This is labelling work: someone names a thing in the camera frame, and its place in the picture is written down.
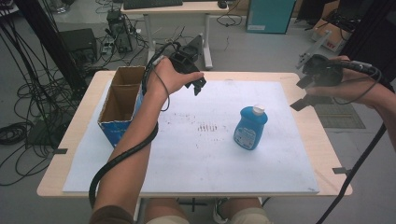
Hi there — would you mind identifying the person's left leg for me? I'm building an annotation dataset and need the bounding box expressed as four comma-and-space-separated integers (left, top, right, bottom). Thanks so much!
144, 197, 191, 224

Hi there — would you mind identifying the brown sleeve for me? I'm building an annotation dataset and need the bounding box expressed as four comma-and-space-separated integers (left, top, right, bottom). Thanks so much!
89, 204, 135, 224

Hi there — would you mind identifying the person's left hand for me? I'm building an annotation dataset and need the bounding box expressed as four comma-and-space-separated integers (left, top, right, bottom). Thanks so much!
145, 57, 205, 101

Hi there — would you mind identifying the white desk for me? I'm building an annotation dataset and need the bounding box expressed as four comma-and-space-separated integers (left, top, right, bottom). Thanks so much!
120, 0, 230, 71

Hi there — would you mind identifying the white power strip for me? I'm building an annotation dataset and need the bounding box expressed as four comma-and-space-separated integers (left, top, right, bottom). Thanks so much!
100, 39, 116, 56

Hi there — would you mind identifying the brown cardboard box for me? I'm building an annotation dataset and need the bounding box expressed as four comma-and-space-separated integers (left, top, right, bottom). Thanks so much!
311, 18, 353, 53

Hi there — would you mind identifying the black metal stand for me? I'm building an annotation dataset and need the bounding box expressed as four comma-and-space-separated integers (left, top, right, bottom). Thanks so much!
339, 0, 396, 63

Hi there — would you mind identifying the teal cabinet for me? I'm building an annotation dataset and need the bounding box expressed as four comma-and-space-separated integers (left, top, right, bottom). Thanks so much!
245, 0, 297, 35

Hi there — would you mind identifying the black computer tower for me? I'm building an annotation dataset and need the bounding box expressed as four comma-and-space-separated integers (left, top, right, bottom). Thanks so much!
106, 9, 134, 54

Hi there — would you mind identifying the thick black right gripper cable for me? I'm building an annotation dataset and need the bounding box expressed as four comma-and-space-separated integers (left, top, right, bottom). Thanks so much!
315, 59, 388, 224

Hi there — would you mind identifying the white foam board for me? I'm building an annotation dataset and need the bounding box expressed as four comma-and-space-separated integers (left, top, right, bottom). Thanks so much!
62, 79, 320, 194

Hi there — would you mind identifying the black keyboard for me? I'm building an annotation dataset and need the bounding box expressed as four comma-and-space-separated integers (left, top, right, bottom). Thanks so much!
122, 0, 184, 10

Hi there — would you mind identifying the blue detergent bottle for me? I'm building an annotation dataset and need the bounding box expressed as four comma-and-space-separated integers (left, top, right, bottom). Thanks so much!
233, 104, 269, 151

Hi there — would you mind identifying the dark curtain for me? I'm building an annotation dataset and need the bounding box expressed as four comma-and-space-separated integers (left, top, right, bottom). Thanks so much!
353, 12, 396, 85

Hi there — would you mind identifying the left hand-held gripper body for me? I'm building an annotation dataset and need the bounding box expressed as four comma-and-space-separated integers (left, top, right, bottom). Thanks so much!
169, 34, 207, 89

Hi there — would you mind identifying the person's right hand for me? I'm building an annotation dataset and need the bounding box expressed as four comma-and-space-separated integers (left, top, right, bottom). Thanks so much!
305, 55, 379, 108

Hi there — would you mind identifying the person's leg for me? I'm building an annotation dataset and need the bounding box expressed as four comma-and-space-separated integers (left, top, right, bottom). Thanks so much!
223, 197, 273, 224
144, 197, 191, 224

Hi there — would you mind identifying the bundle of black floor cables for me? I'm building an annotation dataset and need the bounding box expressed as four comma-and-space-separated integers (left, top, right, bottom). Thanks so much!
0, 17, 83, 188

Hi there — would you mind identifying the black column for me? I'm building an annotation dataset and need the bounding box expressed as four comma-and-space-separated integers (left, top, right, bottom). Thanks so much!
13, 0, 89, 92

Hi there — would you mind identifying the thick black left gripper cable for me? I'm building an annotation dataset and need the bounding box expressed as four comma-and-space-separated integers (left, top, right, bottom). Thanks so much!
88, 121, 160, 210

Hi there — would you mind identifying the blue cardboard box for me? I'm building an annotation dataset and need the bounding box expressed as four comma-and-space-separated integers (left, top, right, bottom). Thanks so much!
97, 65, 148, 148

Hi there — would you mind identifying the thick black gripper cable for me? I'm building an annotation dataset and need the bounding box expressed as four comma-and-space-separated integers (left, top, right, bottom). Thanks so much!
88, 121, 160, 210
315, 59, 388, 224

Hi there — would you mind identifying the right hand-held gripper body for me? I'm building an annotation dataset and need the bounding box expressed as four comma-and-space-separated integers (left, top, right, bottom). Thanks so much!
295, 30, 344, 88

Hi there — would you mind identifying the person's right leg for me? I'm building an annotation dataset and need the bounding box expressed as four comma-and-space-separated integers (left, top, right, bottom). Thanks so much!
223, 197, 273, 224

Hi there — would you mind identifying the grey floor mat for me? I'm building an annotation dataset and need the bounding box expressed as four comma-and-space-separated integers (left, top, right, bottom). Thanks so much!
313, 102, 367, 130

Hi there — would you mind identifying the white shoe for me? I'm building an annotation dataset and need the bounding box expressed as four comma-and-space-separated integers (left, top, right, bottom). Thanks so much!
212, 197, 230, 224

